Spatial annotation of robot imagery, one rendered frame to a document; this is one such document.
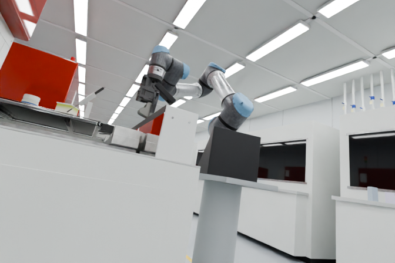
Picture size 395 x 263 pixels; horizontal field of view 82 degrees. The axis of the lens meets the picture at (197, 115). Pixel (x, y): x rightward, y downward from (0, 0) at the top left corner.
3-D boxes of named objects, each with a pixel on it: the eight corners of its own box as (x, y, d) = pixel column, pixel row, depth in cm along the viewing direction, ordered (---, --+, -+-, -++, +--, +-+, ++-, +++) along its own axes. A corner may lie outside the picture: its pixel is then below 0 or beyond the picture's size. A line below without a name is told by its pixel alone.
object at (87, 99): (73, 116, 98) (82, 88, 102) (73, 118, 101) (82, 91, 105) (88, 120, 100) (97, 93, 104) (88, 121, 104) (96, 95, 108)
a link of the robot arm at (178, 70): (177, 81, 117) (158, 72, 111) (188, 63, 113) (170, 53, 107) (180, 88, 111) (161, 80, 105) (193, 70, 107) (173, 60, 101)
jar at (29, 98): (14, 110, 108) (22, 92, 111) (19, 113, 114) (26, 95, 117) (32, 114, 111) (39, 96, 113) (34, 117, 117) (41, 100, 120)
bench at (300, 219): (297, 265, 284) (302, 115, 341) (220, 228, 442) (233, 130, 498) (349, 266, 327) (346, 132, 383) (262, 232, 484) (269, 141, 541)
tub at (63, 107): (51, 115, 103) (56, 101, 105) (60, 119, 111) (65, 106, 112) (67, 117, 103) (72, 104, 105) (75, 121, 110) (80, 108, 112)
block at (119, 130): (113, 134, 68) (116, 124, 69) (111, 135, 71) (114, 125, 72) (139, 140, 71) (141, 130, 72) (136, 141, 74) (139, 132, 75)
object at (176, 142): (154, 158, 54) (167, 104, 57) (120, 160, 102) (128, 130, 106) (190, 166, 57) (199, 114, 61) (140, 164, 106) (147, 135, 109)
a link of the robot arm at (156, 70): (161, 75, 106) (167, 68, 99) (159, 84, 105) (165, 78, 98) (146, 69, 103) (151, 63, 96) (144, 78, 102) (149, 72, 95)
